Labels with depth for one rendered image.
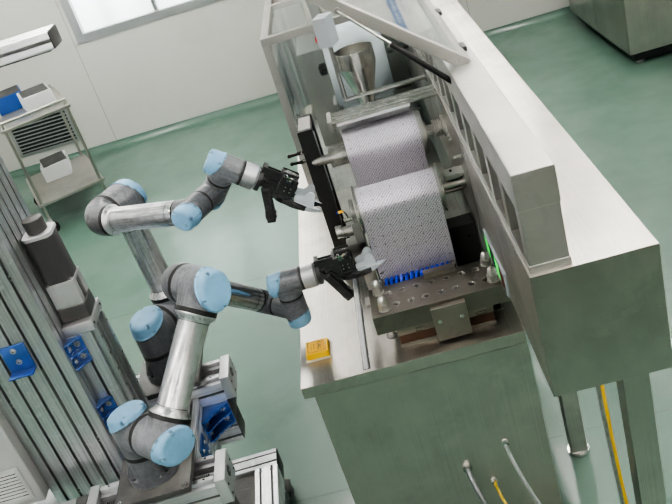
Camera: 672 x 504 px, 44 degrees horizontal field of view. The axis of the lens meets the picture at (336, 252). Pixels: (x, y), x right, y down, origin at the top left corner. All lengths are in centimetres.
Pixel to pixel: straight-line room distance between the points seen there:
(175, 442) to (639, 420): 115
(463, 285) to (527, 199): 89
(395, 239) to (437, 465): 71
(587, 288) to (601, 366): 19
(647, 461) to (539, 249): 68
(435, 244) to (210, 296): 70
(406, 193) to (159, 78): 592
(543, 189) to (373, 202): 96
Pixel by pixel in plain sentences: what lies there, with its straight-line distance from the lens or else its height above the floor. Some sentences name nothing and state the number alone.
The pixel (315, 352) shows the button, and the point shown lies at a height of 92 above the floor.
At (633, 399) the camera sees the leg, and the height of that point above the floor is 102.
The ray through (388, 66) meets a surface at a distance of 339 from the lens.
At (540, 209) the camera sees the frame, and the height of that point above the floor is 157.
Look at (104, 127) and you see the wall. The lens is 845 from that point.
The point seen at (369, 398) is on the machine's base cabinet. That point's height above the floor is 81.
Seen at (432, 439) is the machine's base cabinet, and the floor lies 60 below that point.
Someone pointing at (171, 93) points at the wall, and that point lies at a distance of 823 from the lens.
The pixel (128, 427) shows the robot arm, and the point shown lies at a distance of 239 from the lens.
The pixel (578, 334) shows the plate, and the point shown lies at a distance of 175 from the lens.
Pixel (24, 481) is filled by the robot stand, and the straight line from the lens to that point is 275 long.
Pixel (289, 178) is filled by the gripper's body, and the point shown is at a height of 141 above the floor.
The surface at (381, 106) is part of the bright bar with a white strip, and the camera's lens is 267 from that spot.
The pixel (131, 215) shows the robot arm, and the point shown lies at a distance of 255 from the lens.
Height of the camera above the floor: 233
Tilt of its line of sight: 28 degrees down
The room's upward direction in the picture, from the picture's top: 18 degrees counter-clockwise
